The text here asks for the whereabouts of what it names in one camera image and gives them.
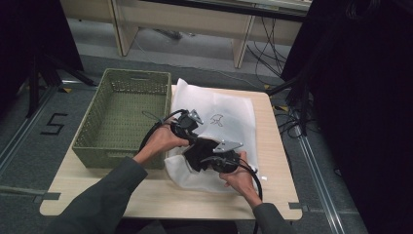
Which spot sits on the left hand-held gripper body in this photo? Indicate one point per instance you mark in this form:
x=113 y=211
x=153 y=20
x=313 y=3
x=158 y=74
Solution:
x=185 y=123

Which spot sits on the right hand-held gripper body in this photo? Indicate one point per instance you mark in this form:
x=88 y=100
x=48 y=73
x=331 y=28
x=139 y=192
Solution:
x=225 y=156

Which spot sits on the black cloth garment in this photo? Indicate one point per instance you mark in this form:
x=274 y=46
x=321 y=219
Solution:
x=199 y=152

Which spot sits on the green woven basket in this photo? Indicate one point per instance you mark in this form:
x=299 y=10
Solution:
x=123 y=123

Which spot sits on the person's left hand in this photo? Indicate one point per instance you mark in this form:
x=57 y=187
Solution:
x=164 y=138

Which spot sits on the person's right hand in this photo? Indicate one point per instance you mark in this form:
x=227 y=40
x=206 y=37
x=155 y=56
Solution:
x=242 y=182

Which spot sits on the grey power strip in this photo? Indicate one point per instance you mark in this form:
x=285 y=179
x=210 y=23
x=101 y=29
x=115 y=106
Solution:
x=168 y=34

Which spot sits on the black metal stand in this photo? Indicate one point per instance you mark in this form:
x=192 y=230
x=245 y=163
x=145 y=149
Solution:
x=35 y=81
x=298 y=97

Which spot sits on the light wooden desk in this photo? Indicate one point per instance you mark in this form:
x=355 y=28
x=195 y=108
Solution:
x=181 y=16

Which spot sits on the black curtain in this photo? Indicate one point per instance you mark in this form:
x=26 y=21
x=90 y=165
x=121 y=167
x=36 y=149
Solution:
x=363 y=97
x=29 y=39

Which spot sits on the metal floor rail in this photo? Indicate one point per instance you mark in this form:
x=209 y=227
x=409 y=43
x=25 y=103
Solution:
x=22 y=130
x=319 y=182

